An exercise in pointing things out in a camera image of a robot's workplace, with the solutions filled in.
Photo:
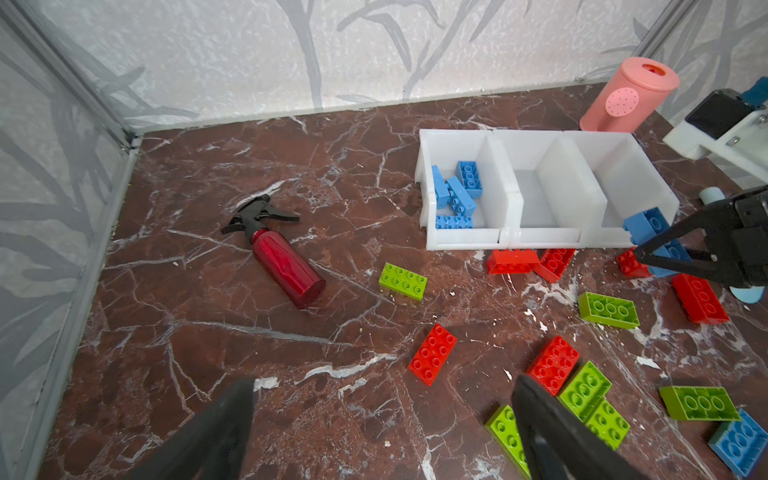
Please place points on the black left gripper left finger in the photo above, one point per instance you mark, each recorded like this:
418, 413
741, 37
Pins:
212, 445

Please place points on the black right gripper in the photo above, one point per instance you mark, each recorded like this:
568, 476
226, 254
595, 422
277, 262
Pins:
740, 238

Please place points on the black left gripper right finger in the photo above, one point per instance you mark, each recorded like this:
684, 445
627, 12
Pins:
556, 444

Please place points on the green lego long left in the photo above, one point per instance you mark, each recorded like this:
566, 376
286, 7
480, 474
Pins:
503, 429

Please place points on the small red lego right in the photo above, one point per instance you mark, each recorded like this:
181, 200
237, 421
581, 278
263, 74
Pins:
631, 267

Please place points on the red lego by bin right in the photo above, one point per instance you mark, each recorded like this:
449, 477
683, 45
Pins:
553, 264

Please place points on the red lego by bin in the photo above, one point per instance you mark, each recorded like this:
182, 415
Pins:
553, 264
511, 262

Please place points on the red lego left centre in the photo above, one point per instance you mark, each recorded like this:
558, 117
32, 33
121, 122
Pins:
432, 354

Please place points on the pink watering can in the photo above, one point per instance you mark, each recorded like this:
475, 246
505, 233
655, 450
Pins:
639, 86

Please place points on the red lego by bin left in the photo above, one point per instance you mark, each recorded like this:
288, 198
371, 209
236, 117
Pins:
511, 262

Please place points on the white three-compartment bin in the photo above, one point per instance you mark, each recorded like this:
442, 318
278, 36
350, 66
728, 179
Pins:
541, 189

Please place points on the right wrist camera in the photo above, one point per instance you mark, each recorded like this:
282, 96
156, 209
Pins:
731, 127

